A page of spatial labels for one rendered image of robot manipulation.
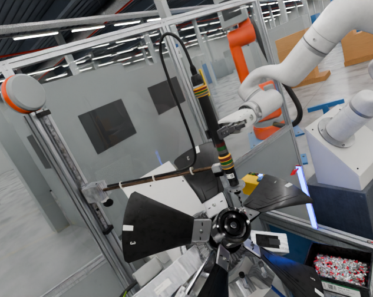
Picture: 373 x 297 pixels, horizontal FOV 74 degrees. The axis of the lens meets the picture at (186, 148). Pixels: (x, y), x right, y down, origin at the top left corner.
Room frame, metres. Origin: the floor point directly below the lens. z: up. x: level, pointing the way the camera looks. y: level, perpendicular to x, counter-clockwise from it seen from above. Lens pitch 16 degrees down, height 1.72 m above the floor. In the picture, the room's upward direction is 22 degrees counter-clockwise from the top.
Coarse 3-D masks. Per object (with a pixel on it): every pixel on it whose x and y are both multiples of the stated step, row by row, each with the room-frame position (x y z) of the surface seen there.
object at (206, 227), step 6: (198, 222) 0.73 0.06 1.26; (204, 222) 0.73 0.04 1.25; (210, 222) 0.73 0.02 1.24; (198, 228) 0.73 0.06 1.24; (204, 228) 0.73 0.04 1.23; (210, 228) 0.74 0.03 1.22; (198, 234) 0.73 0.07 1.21; (204, 234) 0.74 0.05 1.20; (192, 240) 0.73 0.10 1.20; (198, 240) 0.74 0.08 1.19; (204, 240) 0.74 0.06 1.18
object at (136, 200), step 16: (128, 208) 0.74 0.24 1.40; (144, 208) 0.74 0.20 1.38; (160, 208) 0.74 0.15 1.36; (128, 224) 0.72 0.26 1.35; (144, 224) 0.72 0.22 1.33; (160, 224) 0.72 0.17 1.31; (176, 224) 0.72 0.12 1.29; (192, 224) 0.72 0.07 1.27; (128, 240) 0.71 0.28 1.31; (144, 240) 0.71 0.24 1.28; (160, 240) 0.72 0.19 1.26; (176, 240) 0.72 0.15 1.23; (128, 256) 0.70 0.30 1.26; (144, 256) 0.71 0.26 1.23
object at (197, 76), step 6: (192, 66) 0.78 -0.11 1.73; (192, 72) 0.78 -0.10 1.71; (192, 78) 0.78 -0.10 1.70; (198, 78) 0.77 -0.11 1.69; (198, 84) 0.77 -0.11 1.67; (234, 168) 0.78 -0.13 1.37; (228, 174) 0.77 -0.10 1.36; (234, 174) 0.77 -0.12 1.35; (234, 180) 0.77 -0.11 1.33; (234, 186) 0.77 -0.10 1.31; (234, 192) 0.79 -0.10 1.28; (240, 192) 0.78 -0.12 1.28
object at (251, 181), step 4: (248, 176) 1.27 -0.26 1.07; (252, 176) 1.25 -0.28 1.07; (256, 176) 1.23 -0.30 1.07; (244, 180) 1.24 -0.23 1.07; (248, 180) 1.22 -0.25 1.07; (252, 180) 1.20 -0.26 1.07; (256, 180) 1.19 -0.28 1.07; (248, 184) 1.21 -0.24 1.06; (252, 184) 1.18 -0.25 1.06; (256, 184) 1.15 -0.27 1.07; (244, 188) 1.24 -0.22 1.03; (248, 188) 1.21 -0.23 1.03; (252, 188) 1.19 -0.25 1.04; (244, 192) 1.25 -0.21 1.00; (248, 192) 1.22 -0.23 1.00
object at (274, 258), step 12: (264, 252) 0.69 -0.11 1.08; (276, 264) 0.65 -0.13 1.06; (288, 264) 0.68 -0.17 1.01; (300, 264) 0.71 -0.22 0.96; (288, 276) 0.61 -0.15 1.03; (300, 276) 0.63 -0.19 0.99; (312, 276) 0.66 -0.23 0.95; (288, 288) 0.57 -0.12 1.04; (300, 288) 0.59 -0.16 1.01; (312, 288) 0.61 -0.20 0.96
